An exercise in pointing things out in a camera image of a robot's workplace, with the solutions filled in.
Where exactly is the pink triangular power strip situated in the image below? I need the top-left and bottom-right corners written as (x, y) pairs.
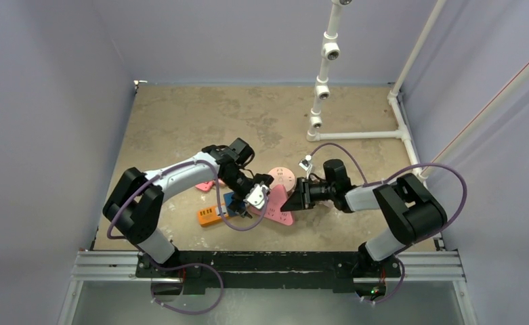
top-left (264, 185), bottom-right (294, 226)

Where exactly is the blue cube socket adapter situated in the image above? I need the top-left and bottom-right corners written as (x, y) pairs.
top-left (223, 192), bottom-right (246, 217)

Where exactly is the pink round power strip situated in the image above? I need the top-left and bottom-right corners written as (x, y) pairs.
top-left (268, 167), bottom-right (296, 192)

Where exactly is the orange power strip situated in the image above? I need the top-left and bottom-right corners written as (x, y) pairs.
top-left (196, 204), bottom-right (230, 228)

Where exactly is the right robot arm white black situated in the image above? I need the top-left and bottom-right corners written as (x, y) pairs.
top-left (280, 159), bottom-right (448, 276)

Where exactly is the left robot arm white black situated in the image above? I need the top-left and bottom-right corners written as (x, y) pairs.
top-left (102, 138), bottom-right (274, 277)

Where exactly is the pink square plug adapter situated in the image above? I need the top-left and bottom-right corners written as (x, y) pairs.
top-left (195, 179), bottom-right (226, 192)

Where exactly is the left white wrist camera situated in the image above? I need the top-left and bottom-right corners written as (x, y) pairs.
top-left (243, 184), bottom-right (270, 210)

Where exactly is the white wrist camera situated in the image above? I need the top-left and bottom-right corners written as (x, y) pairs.
top-left (243, 184), bottom-right (270, 210)
top-left (299, 154), bottom-right (314, 172)

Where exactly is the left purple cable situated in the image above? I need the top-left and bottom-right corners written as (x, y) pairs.
top-left (107, 159), bottom-right (270, 314)

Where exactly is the purple cable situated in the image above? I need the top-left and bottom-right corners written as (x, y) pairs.
top-left (309, 143), bottom-right (468, 306)
top-left (107, 159), bottom-right (270, 314)

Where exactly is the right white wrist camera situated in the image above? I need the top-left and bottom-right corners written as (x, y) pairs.
top-left (299, 154), bottom-right (314, 172)

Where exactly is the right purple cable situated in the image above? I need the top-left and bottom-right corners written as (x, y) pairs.
top-left (309, 143), bottom-right (468, 306)

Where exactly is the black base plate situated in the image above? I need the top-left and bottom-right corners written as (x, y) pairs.
top-left (135, 251), bottom-right (402, 297)

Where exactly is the white pvc pipe frame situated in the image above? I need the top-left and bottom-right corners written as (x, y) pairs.
top-left (308, 1), bottom-right (529, 163)

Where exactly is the aluminium rail frame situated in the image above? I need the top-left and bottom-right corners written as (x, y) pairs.
top-left (58, 251), bottom-right (478, 324)

